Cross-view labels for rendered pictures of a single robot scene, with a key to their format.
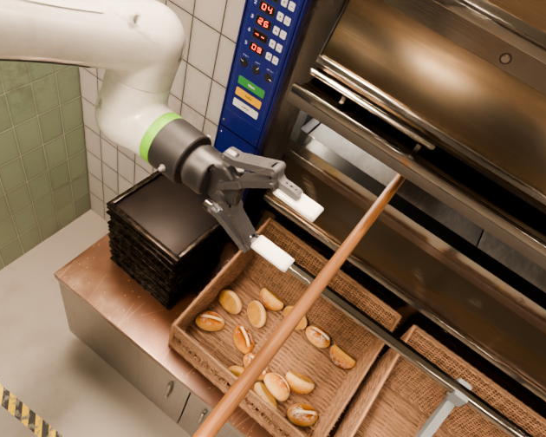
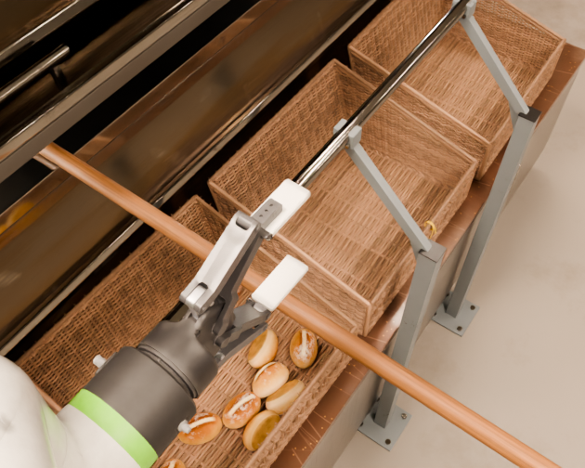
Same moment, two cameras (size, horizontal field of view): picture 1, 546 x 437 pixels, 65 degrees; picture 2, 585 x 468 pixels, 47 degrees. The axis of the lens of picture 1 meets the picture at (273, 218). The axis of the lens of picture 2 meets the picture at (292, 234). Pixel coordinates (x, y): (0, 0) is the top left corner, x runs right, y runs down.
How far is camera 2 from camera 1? 0.46 m
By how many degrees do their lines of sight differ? 42
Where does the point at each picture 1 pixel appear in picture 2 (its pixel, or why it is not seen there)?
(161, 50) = (27, 385)
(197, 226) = not seen: outside the picture
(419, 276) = (161, 151)
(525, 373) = (280, 72)
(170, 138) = (147, 403)
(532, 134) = not seen: outside the picture
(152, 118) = (101, 436)
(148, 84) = (59, 431)
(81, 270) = not seen: outside the picture
